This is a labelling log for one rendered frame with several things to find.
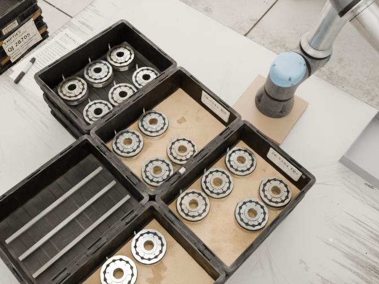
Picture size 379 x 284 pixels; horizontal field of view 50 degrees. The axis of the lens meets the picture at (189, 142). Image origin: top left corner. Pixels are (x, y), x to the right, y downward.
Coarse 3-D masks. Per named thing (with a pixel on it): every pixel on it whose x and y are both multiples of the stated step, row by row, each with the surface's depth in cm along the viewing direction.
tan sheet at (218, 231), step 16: (240, 144) 138; (256, 176) 133; (240, 192) 130; (256, 192) 130; (272, 192) 130; (224, 208) 127; (192, 224) 124; (208, 224) 124; (224, 224) 124; (208, 240) 122; (224, 240) 122; (240, 240) 122; (224, 256) 120
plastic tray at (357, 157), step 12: (372, 120) 161; (360, 132) 152; (372, 132) 158; (360, 144) 155; (372, 144) 155; (348, 156) 152; (360, 156) 153; (372, 156) 153; (360, 168) 146; (372, 168) 150; (372, 180) 146
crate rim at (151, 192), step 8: (176, 72) 140; (184, 72) 140; (160, 80) 138; (192, 80) 139; (152, 88) 136; (208, 88) 137; (136, 96) 134; (216, 96) 135; (128, 104) 132; (224, 104) 134; (120, 112) 131; (232, 112) 133; (104, 120) 129; (240, 120) 131; (96, 128) 127; (224, 128) 129; (96, 136) 126; (216, 136) 128; (104, 144) 125; (208, 144) 126; (112, 152) 123; (120, 160) 122; (192, 160) 123; (128, 168) 121; (136, 176) 120; (176, 176) 121; (144, 184) 119; (160, 184) 119; (152, 192) 118
